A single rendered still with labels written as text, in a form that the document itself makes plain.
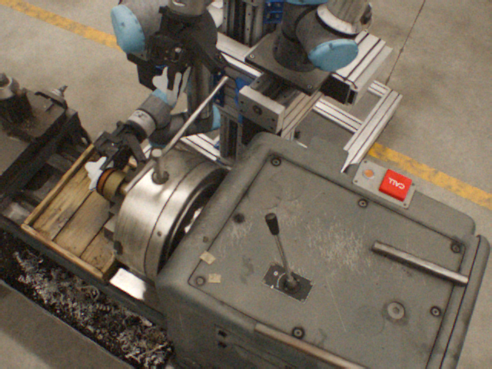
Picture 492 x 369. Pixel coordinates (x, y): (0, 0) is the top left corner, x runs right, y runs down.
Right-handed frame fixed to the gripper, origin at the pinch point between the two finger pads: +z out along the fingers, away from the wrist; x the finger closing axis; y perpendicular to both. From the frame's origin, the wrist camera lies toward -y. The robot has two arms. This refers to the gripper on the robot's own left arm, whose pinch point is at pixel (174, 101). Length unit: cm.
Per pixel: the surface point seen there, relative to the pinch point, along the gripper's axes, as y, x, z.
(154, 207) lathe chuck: -7.5, 14.3, 17.1
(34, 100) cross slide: 60, -18, 31
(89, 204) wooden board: 24, -5, 46
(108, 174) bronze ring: 12.3, 4.1, 24.3
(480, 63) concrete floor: -79, -268, 22
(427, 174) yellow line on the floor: -71, -168, 68
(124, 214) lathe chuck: -1.7, 16.8, 20.9
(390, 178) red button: -48.5, -10.5, 1.0
